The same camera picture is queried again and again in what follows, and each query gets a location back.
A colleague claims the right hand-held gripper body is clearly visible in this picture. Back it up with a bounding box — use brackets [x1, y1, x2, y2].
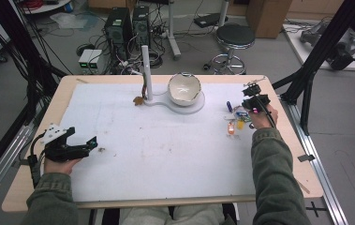
[241, 76, 272, 114]

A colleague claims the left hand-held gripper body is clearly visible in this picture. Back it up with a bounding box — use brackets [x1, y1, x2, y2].
[41, 123, 89, 163]

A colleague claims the person's right hand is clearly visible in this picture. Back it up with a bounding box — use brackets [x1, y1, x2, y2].
[247, 103, 279, 130]

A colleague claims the person's left hand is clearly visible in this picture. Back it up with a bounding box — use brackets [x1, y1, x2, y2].
[42, 156, 82, 176]

